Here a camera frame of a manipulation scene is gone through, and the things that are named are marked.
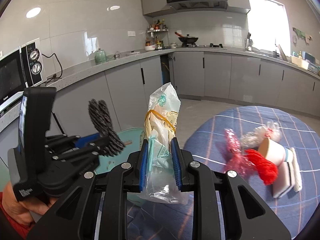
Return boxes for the black foam fruit net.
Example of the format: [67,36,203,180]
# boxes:
[88,99,125,157]

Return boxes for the clear plastic bag with rubber band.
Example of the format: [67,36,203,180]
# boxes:
[140,83,189,205]

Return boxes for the red cellophane wrapper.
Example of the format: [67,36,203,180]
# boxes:
[225,129,252,178]

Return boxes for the red foam fruit net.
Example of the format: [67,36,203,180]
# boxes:
[245,148,278,185]

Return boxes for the teal enamel trash bin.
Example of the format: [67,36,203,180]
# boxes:
[94,126,146,207]

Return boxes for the grey kitchen cabinets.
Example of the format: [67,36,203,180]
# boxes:
[0,51,320,170]

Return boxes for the person's left hand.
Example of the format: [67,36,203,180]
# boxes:
[2,181,57,226]

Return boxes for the white foam fruit net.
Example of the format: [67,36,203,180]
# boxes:
[240,121,282,148]

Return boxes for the green ceramic teapot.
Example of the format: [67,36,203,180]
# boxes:
[94,48,107,64]

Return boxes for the microwave oven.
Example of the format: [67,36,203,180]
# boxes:
[0,38,47,112]

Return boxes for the blue plaid tablecloth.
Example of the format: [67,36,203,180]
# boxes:
[125,105,316,240]

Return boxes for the white paper cup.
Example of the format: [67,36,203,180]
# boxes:
[258,138,293,166]

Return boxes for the white sponge block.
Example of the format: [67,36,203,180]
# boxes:
[272,161,296,198]

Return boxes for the white dish cloth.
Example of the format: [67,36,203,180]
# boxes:
[290,147,303,192]

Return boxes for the spice rack with bottles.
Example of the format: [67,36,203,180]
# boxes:
[145,19,169,51]

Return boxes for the black wok on stove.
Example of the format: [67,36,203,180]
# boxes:
[175,32,199,47]

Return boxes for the black power cable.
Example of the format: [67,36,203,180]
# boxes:
[41,52,64,84]

